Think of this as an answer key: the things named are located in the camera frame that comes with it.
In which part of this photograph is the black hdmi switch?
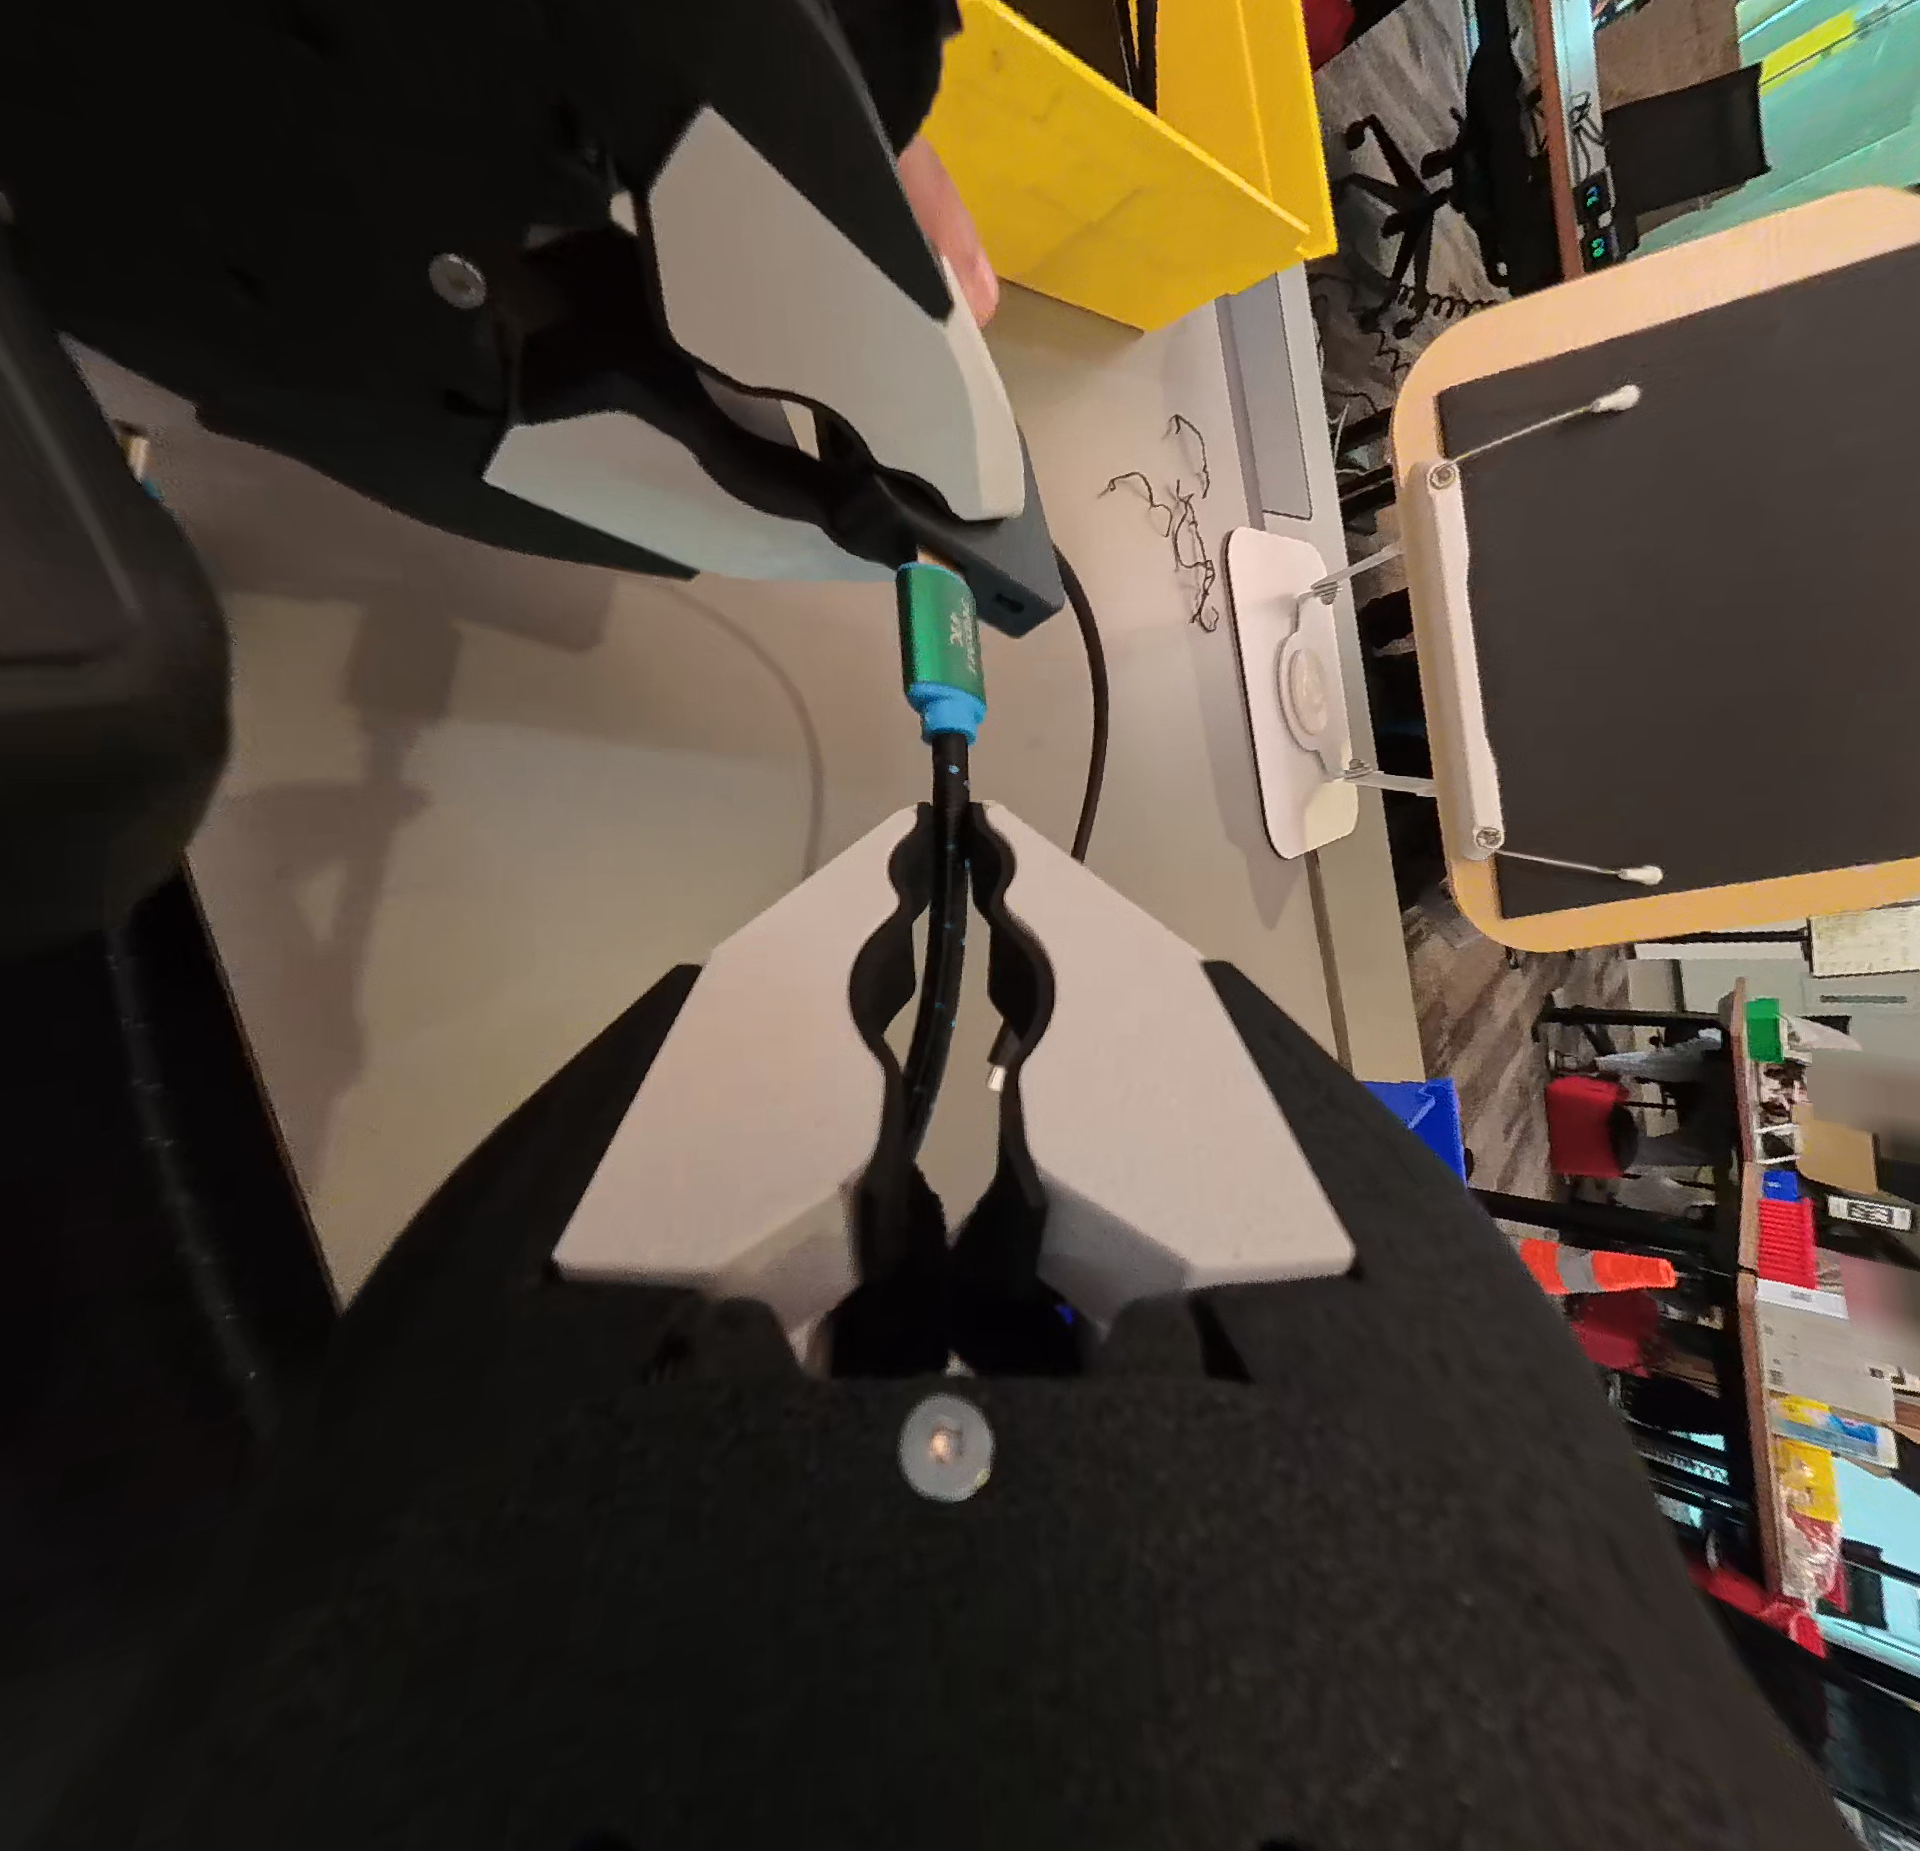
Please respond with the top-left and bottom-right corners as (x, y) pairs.
(886, 440), (1070, 638)

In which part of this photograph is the wooden-framed black book stand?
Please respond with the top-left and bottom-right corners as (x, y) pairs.
(1226, 187), (1920, 958)

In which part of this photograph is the black switch cable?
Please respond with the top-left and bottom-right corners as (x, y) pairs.
(1047, 538), (1112, 861)

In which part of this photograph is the blue plastic bin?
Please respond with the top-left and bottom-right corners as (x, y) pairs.
(1362, 1075), (1472, 1193)

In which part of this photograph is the black braided hdmi cable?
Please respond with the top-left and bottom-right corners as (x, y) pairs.
(857, 560), (993, 1357)

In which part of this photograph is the yellow plastic bin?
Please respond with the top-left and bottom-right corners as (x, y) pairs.
(913, 0), (1340, 334)

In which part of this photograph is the tangled black thread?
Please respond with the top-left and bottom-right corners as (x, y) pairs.
(1099, 416), (1222, 634)

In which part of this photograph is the person's left hand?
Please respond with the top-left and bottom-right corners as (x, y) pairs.
(896, 136), (1002, 326)

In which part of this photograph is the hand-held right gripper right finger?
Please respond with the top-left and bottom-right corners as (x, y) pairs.
(960, 803), (1356, 1375)

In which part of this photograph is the wooden storage shelf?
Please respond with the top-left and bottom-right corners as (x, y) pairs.
(1716, 980), (1920, 1628)

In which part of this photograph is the black office chair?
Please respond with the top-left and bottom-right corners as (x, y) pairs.
(1335, 37), (1567, 326)

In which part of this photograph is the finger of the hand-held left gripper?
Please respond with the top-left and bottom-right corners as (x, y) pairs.
(646, 104), (1026, 526)
(479, 374), (905, 586)

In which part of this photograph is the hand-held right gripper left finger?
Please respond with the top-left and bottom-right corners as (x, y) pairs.
(552, 817), (940, 1375)

